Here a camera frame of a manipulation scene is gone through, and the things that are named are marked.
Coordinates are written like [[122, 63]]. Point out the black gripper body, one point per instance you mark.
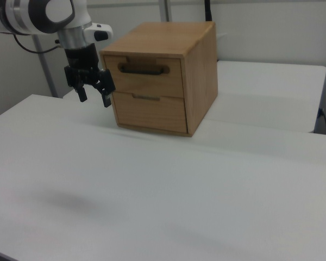
[[80, 58]]

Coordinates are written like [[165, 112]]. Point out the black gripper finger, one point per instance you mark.
[[106, 81], [82, 93]]

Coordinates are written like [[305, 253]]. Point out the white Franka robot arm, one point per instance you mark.
[[21, 16]]

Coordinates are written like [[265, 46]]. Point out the wooden drawer cabinet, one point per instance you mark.
[[163, 38]]

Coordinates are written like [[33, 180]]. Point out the black pole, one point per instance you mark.
[[208, 9]]

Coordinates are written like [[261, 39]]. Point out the grey metal frame post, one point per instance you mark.
[[165, 11], [44, 70]]

